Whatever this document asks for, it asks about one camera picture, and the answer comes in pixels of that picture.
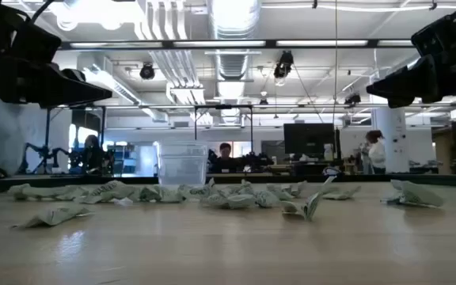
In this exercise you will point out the white blue round object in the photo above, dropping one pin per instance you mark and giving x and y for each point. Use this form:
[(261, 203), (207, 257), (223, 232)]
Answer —
[(331, 171)]

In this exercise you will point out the black hanging camera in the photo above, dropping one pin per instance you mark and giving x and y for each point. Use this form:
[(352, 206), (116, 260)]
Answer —
[(283, 63)]

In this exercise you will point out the white pillar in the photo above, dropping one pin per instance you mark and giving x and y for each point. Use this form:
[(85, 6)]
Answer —
[(390, 138)]

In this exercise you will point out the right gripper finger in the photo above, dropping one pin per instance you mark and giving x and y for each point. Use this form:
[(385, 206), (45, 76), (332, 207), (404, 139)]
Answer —
[(406, 85)]

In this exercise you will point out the white bottle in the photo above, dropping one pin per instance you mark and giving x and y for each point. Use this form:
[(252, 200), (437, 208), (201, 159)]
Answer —
[(328, 152)]

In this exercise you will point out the black ceiling camera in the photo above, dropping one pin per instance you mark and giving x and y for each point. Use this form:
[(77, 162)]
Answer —
[(147, 71), (352, 99)]

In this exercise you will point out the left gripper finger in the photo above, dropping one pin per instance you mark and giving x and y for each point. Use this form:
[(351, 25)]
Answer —
[(34, 87), (74, 74)]

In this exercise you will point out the clear plastic round container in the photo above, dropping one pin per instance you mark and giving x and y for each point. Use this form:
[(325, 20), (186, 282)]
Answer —
[(182, 166)]

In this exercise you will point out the black computer monitor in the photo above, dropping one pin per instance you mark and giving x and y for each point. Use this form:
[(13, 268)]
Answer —
[(309, 138)]

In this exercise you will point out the black background rig frame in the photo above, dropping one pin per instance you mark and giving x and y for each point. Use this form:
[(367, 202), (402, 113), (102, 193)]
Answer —
[(47, 134)]

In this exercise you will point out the silver ventilation duct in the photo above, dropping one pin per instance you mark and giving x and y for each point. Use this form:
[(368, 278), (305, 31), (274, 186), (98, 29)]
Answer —
[(234, 23)]

